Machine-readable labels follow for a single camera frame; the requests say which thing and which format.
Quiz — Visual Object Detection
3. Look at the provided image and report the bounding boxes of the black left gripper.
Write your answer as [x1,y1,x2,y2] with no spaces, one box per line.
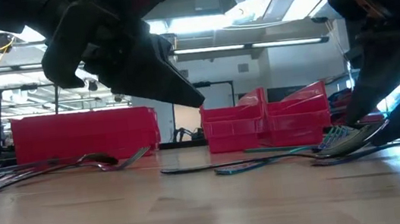
[0,0,207,133]

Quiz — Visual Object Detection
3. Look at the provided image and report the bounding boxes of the red plastic bin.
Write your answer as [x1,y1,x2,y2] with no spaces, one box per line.
[197,87,272,156]
[9,101,163,173]
[257,80,335,151]

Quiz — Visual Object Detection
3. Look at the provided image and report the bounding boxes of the black metal spoon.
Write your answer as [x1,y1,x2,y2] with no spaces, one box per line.
[157,119,389,181]
[0,149,121,193]

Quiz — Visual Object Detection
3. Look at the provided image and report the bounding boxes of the red tilted storage bin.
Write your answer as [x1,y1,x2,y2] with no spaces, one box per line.
[326,87,355,112]
[329,108,355,127]

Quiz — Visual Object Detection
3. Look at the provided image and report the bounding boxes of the long ceiling light strip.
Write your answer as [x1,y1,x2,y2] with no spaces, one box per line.
[0,25,330,83]

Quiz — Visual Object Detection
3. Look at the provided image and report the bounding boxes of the black rig frame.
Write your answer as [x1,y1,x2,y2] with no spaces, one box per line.
[0,80,62,122]

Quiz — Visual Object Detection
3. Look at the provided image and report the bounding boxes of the black and yellow cable reel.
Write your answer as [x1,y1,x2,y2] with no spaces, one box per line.
[0,30,17,55]

